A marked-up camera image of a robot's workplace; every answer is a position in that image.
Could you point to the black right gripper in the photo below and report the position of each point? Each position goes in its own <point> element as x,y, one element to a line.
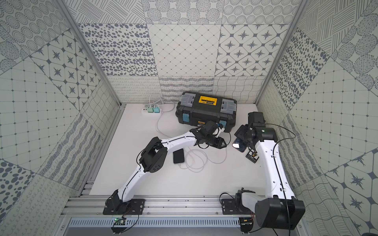
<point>240,133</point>

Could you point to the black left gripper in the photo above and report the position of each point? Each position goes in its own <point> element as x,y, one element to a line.
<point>215,140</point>

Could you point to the phone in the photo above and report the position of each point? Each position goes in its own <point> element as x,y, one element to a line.
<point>239,145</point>
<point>178,156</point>

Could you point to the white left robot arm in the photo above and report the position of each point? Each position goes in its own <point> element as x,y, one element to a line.
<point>152,158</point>

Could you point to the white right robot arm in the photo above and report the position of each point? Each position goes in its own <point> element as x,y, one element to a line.
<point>279,209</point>

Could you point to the small black connector board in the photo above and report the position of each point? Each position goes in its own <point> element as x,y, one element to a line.
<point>252,155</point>

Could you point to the black yellow toolbox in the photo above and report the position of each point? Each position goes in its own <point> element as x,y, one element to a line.
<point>197,109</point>

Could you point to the white power strip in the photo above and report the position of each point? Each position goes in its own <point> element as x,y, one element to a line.
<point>145,112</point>

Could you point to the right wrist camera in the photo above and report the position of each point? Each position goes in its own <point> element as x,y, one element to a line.
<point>256,119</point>

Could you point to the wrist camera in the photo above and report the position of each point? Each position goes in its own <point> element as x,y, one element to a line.
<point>256,119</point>
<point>210,127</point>

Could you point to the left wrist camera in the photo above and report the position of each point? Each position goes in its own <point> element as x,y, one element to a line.
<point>210,127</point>

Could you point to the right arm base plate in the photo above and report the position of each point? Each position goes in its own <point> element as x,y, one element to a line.
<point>231,207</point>

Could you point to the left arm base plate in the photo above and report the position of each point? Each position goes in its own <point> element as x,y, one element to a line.
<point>116,207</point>

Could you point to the aluminium mounting rail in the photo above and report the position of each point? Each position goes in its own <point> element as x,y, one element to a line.
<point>155,206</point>

